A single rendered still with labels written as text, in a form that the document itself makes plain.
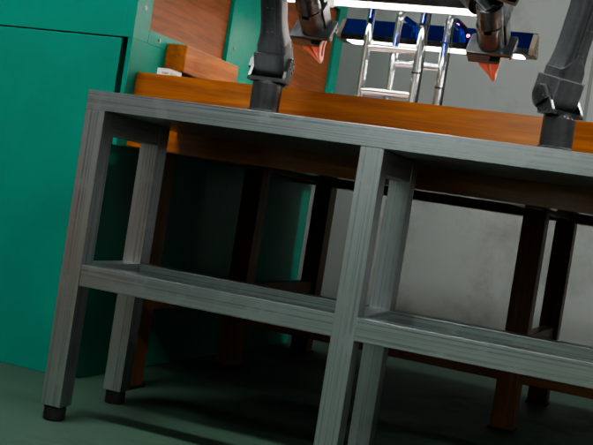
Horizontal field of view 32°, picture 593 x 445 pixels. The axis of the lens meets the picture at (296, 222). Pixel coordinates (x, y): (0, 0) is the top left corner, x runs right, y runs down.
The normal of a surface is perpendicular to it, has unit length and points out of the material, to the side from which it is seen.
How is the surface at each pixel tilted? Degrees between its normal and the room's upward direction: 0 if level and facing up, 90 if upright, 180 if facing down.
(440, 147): 90
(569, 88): 104
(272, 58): 120
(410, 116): 90
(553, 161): 90
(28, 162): 90
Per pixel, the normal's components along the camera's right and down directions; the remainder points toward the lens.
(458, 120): -0.38, -0.04
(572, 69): 0.46, 0.33
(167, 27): 0.91, 0.15
